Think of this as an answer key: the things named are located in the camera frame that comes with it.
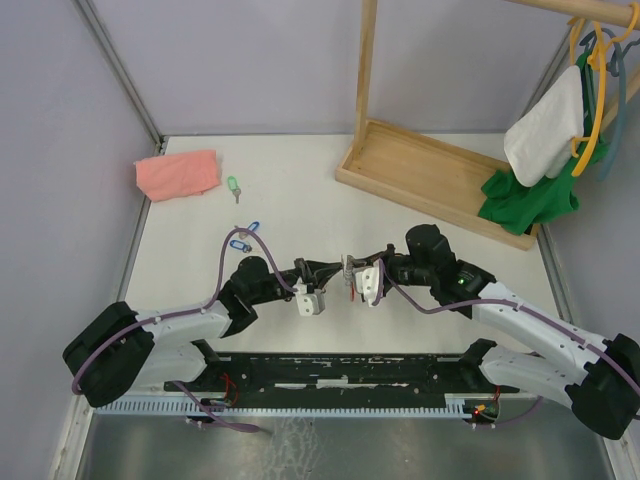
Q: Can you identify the pink folded cloth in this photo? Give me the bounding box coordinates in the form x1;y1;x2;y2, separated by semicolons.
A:
134;150;221;203

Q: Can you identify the green shirt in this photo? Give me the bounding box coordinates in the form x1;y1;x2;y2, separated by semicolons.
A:
477;52;609;236

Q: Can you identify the yellow hanger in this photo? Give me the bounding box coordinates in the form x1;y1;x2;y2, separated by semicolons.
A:
569;18;630;177

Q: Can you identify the red handled keyring holder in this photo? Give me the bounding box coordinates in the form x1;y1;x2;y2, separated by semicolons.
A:
341;254;356;302

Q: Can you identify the teal hanger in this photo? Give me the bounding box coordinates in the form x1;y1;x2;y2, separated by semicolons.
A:
597;38;639;182

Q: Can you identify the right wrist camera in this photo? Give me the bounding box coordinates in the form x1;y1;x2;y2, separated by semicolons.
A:
354;266;384;307

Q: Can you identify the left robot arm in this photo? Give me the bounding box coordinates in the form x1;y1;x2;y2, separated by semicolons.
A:
62;256;342;407

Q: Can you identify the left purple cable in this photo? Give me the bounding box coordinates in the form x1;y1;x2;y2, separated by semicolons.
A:
72;227;301;396

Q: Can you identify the white slotted cable duct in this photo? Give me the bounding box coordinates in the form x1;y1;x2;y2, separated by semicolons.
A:
95;396;494;419

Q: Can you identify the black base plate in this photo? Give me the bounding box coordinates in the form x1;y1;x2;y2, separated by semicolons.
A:
185;352;517;407

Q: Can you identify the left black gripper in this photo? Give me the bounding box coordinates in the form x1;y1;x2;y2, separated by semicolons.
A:
249;258;342;305

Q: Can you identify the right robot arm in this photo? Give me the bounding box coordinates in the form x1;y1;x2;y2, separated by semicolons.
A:
344;224;639;440

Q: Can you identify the wooden clothes rack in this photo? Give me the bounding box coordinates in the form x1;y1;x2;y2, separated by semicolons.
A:
335;1;639;250

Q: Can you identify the blue tag key lower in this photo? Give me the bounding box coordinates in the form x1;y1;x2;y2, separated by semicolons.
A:
229;239;259;253

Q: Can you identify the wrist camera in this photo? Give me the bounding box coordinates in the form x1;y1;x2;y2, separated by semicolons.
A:
354;266;384;307
294;279;325;317

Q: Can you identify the purple cable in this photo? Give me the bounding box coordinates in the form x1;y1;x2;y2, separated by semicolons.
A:
374;259;640;429
72;227;301;396

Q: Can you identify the white towel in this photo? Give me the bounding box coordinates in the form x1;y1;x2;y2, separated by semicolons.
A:
504;65;584;187

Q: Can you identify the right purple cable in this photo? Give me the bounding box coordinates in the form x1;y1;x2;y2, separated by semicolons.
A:
374;259;640;429

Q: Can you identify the green tag key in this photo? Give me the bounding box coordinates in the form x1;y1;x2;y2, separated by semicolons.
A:
227;176;241;204

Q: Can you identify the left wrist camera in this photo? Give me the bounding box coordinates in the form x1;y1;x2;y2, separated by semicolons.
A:
294;279;325;317

